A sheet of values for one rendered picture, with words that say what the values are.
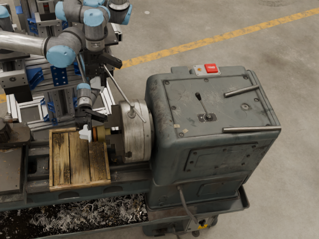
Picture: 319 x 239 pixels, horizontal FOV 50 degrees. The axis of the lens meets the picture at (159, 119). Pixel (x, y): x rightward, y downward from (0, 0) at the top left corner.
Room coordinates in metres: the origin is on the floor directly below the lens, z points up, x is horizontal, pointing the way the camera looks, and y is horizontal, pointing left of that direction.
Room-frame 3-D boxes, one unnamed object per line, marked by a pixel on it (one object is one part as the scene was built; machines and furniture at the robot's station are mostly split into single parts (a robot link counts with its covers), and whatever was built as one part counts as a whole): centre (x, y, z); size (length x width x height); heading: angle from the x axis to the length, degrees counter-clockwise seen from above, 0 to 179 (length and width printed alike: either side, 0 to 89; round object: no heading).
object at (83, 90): (1.16, 0.42, 1.08); 0.11 x 0.08 x 0.09; 18
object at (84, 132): (0.91, 0.34, 1.10); 0.09 x 0.06 x 0.03; 18
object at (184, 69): (1.28, -0.06, 1.24); 0.09 x 0.08 x 0.03; 109
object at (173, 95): (1.13, -0.24, 1.06); 0.59 x 0.48 x 0.39; 109
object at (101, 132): (0.93, 0.27, 1.08); 0.09 x 0.09 x 0.09; 19
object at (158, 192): (1.13, -0.24, 0.43); 0.60 x 0.48 x 0.86; 109
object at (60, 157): (0.89, 0.39, 0.89); 0.36 x 0.30 x 0.04; 19
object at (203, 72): (1.33, -0.20, 1.23); 0.13 x 0.08 x 0.05; 109
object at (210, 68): (1.34, -0.22, 1.26); 0.06 x 0.06 x 0.02; 19
